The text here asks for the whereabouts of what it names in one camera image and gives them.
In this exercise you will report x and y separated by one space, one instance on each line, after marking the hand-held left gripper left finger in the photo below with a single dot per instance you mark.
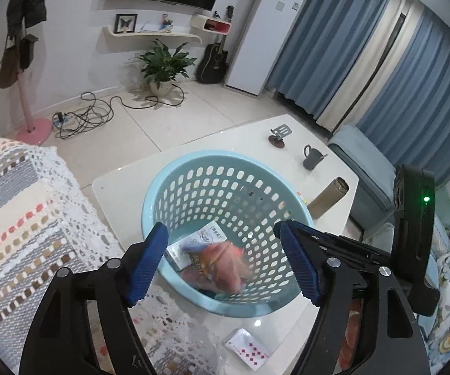
146 265

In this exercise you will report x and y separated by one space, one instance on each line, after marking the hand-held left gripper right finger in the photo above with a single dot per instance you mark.
299 261

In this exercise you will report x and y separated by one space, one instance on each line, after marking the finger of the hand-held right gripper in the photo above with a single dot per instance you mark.
357 252

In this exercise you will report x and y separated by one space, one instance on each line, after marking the brown snack bag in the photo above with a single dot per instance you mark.
197 271

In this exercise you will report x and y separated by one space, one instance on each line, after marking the white cardboard box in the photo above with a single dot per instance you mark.
209 234

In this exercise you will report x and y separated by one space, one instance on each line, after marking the light blue plastic basket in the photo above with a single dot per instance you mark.
225 172

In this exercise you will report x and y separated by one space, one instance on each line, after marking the brown thermos bottle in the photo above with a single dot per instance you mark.
326 199

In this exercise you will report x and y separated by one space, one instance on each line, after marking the white lace cover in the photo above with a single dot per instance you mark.
92 211

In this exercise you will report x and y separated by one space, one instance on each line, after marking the blue armchair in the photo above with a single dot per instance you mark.
365 172

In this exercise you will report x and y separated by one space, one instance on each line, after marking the playing card pack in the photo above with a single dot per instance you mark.
248 349

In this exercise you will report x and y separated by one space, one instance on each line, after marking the grey mug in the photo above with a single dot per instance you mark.
310 160

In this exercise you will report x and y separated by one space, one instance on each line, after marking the phone stand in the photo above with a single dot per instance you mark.
279 140

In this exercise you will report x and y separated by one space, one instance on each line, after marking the white table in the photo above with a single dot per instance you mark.
248 140

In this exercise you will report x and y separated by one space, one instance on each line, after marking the white power strip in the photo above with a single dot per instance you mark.
63 121

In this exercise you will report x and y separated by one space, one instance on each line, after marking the pink coat rack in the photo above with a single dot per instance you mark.
33 131

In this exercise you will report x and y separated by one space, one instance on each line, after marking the green potted plant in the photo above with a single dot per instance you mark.
162 62

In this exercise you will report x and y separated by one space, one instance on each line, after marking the black guitar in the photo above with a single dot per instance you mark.
211 66

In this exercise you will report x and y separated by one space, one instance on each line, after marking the blue cream striped curtain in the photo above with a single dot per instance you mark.
326 27

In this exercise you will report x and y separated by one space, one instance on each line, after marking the short wavy white shelf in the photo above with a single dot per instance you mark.
150 36

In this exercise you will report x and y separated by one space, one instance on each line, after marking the white refrigerator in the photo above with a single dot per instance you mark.
264 27

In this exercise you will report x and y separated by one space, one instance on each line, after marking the brown hanging bag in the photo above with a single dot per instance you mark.
8 66

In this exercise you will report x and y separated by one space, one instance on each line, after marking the small figurine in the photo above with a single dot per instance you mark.
166 23

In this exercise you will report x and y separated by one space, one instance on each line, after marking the black hanging bag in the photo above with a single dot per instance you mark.
27 52

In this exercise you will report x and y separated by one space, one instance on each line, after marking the pink white cubby shelf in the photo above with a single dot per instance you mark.
209 25

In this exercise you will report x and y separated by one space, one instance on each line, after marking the black coat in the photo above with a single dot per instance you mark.
25 0

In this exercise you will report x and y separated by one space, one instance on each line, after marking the butterfly picture frame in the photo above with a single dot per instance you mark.
126 23

